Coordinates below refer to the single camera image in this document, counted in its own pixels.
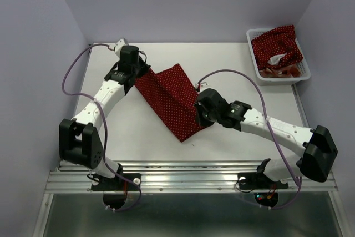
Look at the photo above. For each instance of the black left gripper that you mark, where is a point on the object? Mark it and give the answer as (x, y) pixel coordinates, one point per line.
(144, 68)

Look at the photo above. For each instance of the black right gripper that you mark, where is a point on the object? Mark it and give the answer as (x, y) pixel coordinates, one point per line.
(202, 121)

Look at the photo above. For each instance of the red polka dot skirt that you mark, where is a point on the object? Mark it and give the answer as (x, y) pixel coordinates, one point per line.
(276, 48)
(172, 96)

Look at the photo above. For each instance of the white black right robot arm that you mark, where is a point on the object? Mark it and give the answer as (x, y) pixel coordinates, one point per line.
(314, 150)

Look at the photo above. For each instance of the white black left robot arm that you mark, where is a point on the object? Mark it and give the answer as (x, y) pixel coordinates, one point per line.
(79, 140)

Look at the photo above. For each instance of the white plastic basket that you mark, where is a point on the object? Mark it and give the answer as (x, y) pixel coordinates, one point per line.
(302, 66)

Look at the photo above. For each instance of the red plaid skirt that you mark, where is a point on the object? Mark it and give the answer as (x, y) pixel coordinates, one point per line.
(290, 71)

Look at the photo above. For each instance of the red polka dot skirt in basket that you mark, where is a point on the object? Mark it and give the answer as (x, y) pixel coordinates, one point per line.
(276, 48)

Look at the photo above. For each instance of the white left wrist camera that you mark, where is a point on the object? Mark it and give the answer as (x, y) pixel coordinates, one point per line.
(119, 45)

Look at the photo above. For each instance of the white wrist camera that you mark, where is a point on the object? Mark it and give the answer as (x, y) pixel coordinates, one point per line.
(119, 45)
(203, 85)

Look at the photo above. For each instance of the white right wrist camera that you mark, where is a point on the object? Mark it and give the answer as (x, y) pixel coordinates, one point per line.
(203, 85)

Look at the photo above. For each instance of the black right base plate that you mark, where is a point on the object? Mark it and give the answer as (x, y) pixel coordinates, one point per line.
(255, 181)

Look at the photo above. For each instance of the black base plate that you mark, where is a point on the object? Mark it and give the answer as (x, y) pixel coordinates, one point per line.
(100, 183)
(255, 181)

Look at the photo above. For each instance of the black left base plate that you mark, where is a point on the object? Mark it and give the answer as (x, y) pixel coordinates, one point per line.
(100, 183)

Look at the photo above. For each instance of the aluminium mounting rail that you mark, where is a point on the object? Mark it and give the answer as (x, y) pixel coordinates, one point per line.
(159, 177)

